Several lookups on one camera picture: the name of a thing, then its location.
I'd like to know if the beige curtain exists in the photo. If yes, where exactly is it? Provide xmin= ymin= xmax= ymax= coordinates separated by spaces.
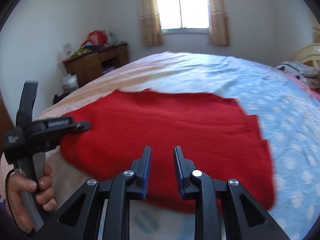
xmin=139 ymin=0 xmax=164 ymax=46
xmin=208 ymin=0 xmax=231 ymax=47

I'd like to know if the white card on wall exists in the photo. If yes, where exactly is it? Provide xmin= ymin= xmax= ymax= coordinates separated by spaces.
xmin=63 ymin=43 xmax=72 ymax=56

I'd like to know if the pink and blue bed sheet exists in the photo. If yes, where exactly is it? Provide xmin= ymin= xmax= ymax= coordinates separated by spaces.
xmin=34 ymin=52 xmax=319 ymax=239

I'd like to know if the red gift bag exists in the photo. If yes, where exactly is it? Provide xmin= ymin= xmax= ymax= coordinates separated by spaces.
xmin=82 ymin=30 xmax=108 ymax=46

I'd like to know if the window with white frame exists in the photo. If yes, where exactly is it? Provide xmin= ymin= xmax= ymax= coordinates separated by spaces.
xmin=157 ymin=0 xmax=209 ymax=33

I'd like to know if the left beige curtain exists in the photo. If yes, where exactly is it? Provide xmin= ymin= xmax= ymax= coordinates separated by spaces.
xmin=139 ymin=0 xmax=164 ymax=46

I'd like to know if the brown wooden desk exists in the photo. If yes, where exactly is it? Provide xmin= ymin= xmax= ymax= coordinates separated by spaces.
xmin=62 ymin=43 xmax=129 ymax=87

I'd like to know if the right beige curtain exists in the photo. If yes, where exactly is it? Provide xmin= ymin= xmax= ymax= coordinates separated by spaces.
xmin=208 ymin=0 xmax=231 ymax=47

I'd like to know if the cream wooden headboard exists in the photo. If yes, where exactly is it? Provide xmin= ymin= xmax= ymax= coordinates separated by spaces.
xmin=292 ymin=43 xmax=320 ymax=70

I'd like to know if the person's left hand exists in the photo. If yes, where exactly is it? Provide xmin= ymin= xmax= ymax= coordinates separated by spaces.
xmin=5 ymin=164 xmax=57 ymax=233

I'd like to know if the white paper bag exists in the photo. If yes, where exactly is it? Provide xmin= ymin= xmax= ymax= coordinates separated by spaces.
xmin=62 ymin=74 xmax=79 ymax=93

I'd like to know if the red knitted sweater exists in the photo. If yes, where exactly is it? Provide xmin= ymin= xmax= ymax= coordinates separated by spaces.
xmin=60 ymin=90 xmax=275 ymax=213

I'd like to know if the grey patterned pillow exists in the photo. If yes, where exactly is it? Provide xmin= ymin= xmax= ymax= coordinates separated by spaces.
xmin=276 ymin=61 xmax=319 ymax=90

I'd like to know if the black bag on floor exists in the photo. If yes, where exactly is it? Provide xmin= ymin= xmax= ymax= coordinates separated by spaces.
xmin=53 ymin=92 xmax=70 ymax=105

